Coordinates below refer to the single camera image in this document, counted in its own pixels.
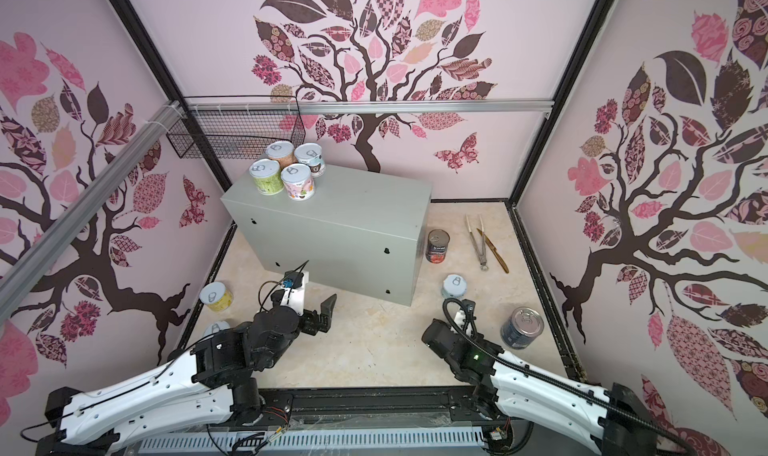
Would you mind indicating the teal label coconut can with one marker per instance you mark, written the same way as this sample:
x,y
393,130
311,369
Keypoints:
x,y
311,155

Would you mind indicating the left aluminium rail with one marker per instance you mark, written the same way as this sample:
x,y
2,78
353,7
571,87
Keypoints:
x,y
24,275

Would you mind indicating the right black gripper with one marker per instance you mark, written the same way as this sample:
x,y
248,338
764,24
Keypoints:
x,y
436,321

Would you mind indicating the black wire mesh basket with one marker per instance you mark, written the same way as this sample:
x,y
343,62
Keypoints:
x,y
228,129

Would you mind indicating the metal tongs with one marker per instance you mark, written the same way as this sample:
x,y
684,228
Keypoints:
x,y
477,237

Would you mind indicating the blue label tin can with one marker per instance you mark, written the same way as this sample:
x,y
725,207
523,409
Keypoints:
x,y
523,327

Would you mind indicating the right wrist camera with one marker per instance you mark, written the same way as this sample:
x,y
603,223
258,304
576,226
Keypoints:
x,y
466,321

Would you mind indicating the pink label can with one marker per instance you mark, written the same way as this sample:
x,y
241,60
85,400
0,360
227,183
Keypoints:
x,y
298,181

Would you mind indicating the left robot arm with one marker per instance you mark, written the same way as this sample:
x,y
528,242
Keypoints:
x,y
212,382

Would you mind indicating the red tomato can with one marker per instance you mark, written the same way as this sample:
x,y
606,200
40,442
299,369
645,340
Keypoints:
x,y
437,246

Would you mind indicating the orange label can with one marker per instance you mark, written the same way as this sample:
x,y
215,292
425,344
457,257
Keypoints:
x,y
281,152

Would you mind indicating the wooden handled knife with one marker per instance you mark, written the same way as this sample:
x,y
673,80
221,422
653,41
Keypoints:
x,y
500,260

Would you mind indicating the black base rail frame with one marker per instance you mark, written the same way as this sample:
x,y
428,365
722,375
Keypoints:
x,y
375,408

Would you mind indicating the grey metal cabinet box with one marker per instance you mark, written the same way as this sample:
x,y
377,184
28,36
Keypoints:
x,y
360,232

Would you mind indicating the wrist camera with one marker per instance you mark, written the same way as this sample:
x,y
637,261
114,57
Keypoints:
x,y
466,321
294,287

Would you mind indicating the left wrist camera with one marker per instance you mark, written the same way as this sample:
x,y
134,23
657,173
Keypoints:
x,y
294,287

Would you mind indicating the yellow label can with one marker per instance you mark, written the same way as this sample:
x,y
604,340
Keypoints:
x,y
216,297

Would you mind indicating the white slotted cable duct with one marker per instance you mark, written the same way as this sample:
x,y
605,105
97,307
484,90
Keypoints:
x,y
312,441

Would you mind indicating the green label can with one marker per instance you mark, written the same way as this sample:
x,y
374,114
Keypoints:
x,y
266,176

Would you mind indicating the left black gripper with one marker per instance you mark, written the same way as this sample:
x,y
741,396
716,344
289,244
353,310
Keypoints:
x,y
312,325

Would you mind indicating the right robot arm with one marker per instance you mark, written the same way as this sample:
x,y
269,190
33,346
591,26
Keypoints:
x,y
606,421

